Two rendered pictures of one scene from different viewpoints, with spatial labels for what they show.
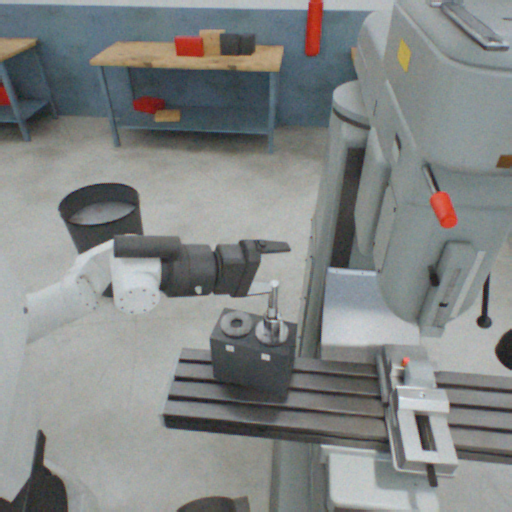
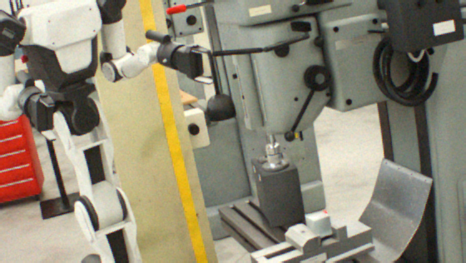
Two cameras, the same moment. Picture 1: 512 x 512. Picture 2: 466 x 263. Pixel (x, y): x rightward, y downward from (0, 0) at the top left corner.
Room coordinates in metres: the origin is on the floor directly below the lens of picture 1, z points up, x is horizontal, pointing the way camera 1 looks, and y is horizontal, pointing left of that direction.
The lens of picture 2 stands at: (-0.23, -2.09, 1.83)
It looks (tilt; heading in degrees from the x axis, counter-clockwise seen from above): 14 degrees down; 68
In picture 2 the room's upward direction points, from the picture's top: 11 degrees counter-clockwise
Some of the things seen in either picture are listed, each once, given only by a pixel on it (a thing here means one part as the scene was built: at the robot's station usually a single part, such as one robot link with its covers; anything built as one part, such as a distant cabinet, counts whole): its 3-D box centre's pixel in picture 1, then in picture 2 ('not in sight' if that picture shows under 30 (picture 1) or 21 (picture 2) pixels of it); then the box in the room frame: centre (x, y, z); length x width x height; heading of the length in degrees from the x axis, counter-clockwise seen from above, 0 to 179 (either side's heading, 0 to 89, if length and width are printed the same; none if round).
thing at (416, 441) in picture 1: (415, 399); (312, 245); (0.62, -0.43, 0.97); 0.35 x 0.15 x 0.11; 175
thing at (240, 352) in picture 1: (254, 350); (277, 186); (0.75, 0.00, 1.02); 0.22 x 0.12 x 0.20; 73
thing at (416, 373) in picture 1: (418, 376); (318, 225); (0.65, -0.43, 1.03); 0.06 x 0.05 x 0.06; 85
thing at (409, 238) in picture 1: (434, 243); (284, 71); (0.66, -0.36, 1.47); 0.21 x 0.19 x 0.32; 84
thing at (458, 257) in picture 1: (443, 292); (247, 90); (0.55, -0.35, 1.45); 0.04 x 0.04 x 0.21; 84
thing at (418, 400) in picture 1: (420, 400); (302, 238); (0.60, -0.43, 1.01); 0.12 x 0.06 x 0.04; 85
